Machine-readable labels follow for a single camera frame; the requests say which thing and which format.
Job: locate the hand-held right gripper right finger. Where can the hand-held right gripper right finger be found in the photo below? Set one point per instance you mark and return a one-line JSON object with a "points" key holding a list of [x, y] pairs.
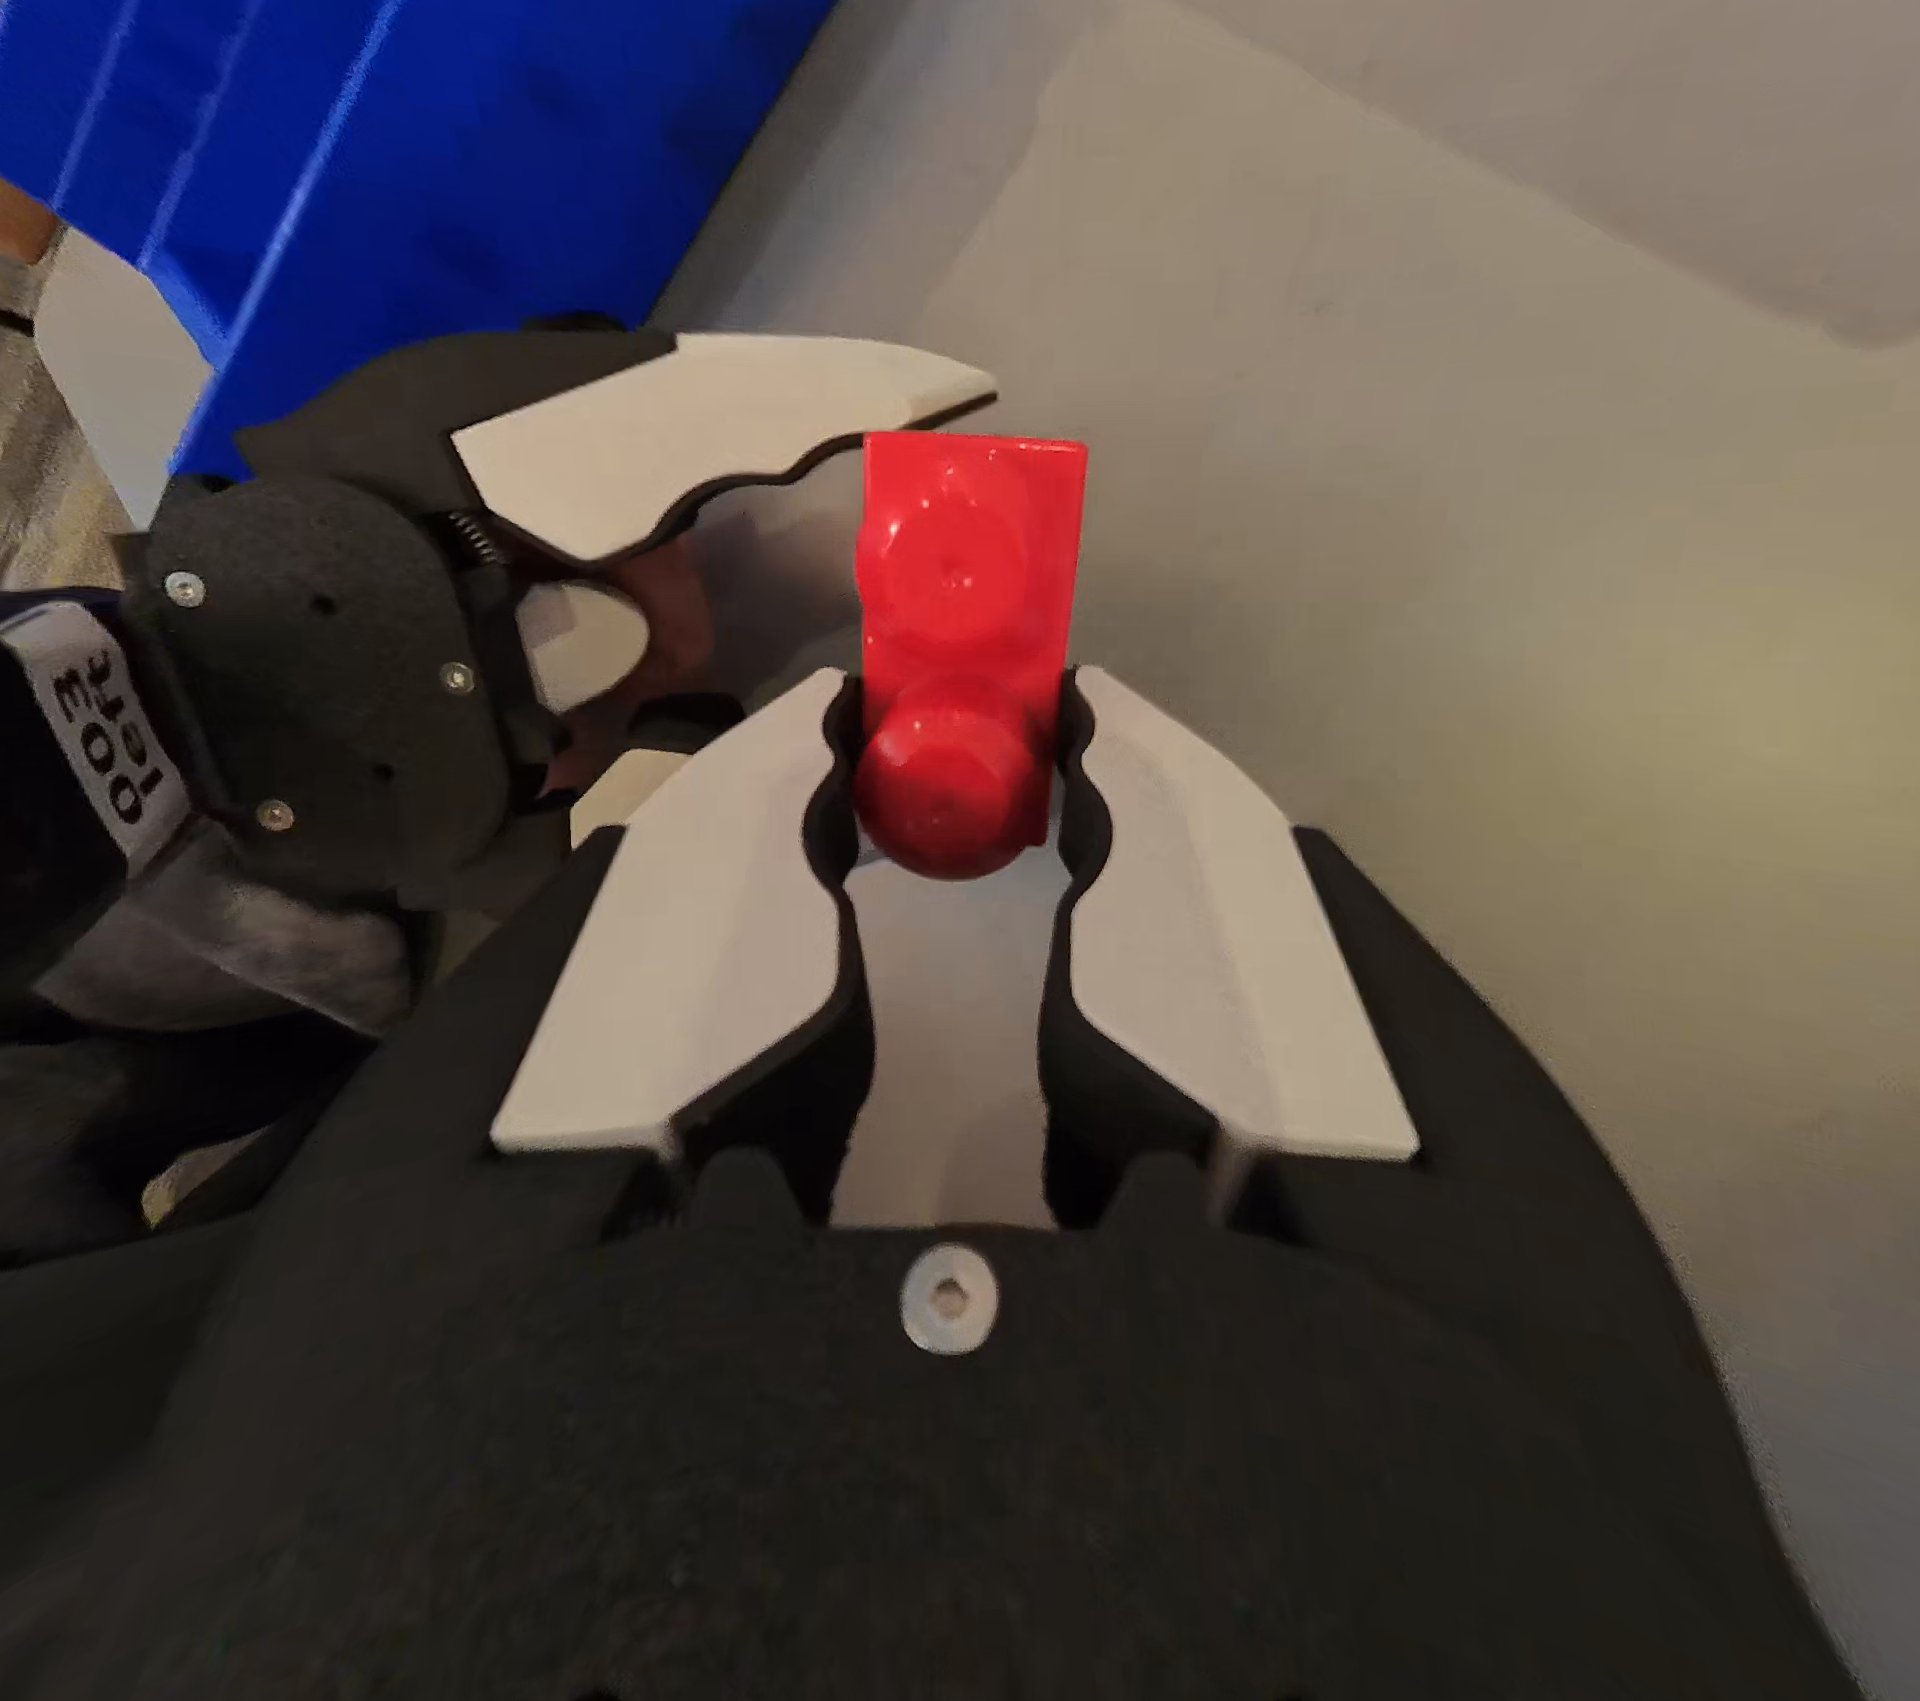
{"points": [[1230, 966]]}

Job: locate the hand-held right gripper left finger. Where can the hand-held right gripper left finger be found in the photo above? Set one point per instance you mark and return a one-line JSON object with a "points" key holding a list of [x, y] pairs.
{"points": [[689, 966]]}

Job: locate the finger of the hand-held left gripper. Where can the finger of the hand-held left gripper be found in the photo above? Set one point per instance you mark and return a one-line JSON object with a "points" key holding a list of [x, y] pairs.
{"points": [[614, 793], [675, 418]]}

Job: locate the red two-stud toy block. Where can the red two-stud toy block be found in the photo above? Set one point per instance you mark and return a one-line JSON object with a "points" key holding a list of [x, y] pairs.
{"points": [[968, 561]]}

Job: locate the blue plastic bin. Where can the blue plastic bin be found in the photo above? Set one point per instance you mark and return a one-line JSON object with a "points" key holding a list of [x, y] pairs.
{"points": [[450, 51]]}

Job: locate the grey desk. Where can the grey desk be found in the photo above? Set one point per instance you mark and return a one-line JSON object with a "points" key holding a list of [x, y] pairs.
{"points": [[1425, 456]]}

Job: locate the person's left hand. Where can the person's left hand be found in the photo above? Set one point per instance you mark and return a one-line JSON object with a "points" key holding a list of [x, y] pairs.
{"points": [[675, 621]]}

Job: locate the person's dark trousers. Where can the person's dark trousers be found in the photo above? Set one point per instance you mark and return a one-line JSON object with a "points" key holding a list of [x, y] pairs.
{"points": [[91, 1130]]}

